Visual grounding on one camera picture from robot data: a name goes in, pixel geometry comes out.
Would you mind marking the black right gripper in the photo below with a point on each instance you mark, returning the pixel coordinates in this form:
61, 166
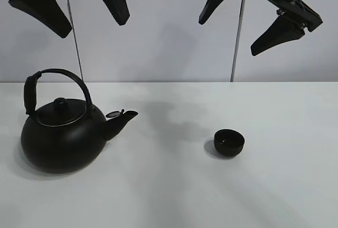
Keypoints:
282, 29

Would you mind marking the small black teacup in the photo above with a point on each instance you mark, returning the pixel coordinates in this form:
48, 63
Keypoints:
228, 142

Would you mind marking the black round teapot kettle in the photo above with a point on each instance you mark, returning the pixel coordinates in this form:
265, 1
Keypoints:
66, 135

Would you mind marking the silver wall seam strip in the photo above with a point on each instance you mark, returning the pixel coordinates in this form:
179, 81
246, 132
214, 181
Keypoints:
236, 48

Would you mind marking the thin dark wall seam strip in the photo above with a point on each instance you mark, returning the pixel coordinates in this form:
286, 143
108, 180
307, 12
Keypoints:
75, 38

